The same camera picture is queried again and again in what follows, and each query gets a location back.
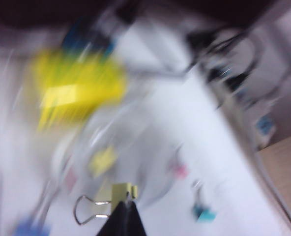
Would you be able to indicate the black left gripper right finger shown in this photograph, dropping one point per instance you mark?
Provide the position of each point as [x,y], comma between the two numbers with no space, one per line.
[134,223]

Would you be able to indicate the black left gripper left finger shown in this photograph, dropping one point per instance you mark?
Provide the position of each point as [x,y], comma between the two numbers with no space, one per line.
[116,223]

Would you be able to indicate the yellow binder clip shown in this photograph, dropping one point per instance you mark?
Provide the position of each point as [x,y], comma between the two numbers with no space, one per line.
[102,159]
[121,191]

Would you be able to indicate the pink binder clip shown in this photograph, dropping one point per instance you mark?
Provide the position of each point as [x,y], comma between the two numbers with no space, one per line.
[180,169]

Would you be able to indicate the teal binder clip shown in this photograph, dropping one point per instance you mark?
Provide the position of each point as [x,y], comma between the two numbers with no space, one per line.
[204,214]

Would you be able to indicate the clear plastic jar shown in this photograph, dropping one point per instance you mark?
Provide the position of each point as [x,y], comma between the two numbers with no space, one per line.
[135,137]

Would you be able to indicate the white raised desk board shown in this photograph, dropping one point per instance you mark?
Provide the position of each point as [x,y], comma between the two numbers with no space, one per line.
[197,147]

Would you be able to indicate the clear bottle yellow label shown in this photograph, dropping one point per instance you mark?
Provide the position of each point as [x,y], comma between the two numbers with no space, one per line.
[74,93]

